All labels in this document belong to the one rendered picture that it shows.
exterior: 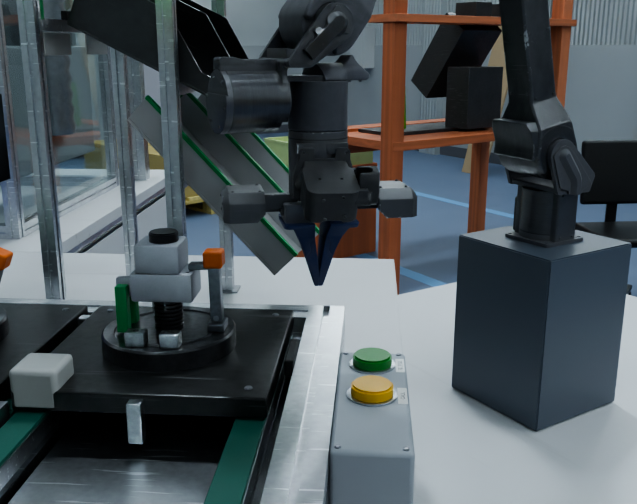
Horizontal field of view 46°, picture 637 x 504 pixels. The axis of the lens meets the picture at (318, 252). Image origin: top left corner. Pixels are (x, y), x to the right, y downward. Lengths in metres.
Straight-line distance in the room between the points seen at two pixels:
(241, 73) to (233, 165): 0.44
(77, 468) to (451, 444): 0.39
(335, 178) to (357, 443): 0.23
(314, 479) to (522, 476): 0.29
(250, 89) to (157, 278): 0.22
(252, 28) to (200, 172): 10.62
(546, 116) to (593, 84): 7.13
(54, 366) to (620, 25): 7.36
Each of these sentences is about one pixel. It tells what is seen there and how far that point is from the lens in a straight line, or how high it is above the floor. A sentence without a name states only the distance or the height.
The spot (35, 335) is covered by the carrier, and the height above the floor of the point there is 0.97.
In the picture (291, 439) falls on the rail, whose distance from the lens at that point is 0.65.
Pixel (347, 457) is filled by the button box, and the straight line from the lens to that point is 0.64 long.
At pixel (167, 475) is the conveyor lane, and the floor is 0.92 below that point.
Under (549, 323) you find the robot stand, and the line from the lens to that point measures 0.86.
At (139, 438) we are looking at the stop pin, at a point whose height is 0.93.
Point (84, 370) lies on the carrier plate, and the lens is 0.78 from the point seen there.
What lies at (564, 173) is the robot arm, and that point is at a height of 1.14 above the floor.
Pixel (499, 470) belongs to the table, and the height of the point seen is 0.86.
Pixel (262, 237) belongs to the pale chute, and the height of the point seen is 1.04.
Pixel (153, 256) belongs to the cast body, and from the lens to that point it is 0.78.
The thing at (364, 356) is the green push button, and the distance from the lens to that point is 0.78.
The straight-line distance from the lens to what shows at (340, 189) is 0.66.
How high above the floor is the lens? 1.28
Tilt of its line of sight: 15 degrees down
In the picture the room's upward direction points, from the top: straight up
